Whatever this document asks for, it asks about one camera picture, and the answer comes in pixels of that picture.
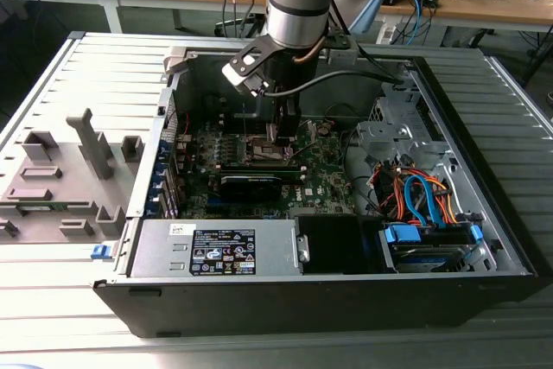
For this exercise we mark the silver green CPU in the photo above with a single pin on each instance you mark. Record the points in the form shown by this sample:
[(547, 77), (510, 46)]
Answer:
[(271, 131)]

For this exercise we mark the CPU socket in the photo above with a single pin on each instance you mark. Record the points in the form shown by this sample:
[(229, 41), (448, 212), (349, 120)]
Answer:
[(259, 154)]

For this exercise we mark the round coin battery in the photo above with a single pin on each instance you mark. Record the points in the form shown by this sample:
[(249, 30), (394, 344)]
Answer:
[(324, 128)]

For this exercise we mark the green motherboard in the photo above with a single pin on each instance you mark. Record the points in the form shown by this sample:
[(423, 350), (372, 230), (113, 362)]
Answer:
[(319, 161)]

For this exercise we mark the silver metal drive cage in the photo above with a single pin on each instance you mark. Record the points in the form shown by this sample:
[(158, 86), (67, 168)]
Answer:
[(389, 135)]

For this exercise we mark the black graphics card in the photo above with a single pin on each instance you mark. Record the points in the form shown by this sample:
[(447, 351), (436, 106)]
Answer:
[(250, 189)]

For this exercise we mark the black plastic fan shroud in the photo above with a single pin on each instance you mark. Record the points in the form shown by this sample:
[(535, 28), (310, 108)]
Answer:
[(328, 243)]

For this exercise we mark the blue disk carrier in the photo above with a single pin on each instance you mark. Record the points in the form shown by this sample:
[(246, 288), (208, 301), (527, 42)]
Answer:
[(404, 235)]

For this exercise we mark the grey power supply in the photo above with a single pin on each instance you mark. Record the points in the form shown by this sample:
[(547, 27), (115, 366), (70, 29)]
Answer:
[(160, 248)]

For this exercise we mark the black PC case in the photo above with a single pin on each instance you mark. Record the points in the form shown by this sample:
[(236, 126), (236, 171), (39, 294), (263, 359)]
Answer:
[(259, 304)]

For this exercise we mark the silver hard disk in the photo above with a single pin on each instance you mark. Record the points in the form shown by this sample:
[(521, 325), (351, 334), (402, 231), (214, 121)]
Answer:
[(432, 258)]

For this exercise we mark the grey parts rack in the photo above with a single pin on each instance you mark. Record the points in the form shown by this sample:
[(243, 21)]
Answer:
[(65, 157)]

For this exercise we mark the blue plastic latch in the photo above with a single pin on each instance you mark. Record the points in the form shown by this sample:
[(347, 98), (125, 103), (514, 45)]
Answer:
[(100, 252)]

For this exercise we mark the green RAM stick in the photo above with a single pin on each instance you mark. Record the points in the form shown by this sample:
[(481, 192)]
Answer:
[(43, 207)]

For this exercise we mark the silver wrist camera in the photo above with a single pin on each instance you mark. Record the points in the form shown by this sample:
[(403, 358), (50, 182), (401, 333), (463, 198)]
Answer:
[(242, 81), (343, 56)]

